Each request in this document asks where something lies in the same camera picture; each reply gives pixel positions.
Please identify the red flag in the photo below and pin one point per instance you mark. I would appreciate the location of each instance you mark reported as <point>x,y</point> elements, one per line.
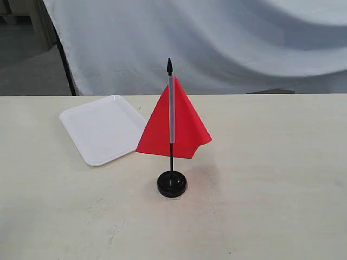
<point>174,128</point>

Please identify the black round flag base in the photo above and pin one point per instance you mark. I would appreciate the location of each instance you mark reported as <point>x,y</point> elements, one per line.
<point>171,184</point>

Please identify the white plastic tray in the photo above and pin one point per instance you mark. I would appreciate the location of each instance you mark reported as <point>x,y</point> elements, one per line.
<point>104,130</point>

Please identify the white backdrop cloth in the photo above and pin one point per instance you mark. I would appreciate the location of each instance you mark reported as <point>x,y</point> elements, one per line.
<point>216,47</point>

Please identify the black backdrop stand pole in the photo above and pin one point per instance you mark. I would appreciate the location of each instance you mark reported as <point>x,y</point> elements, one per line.
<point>65,64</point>

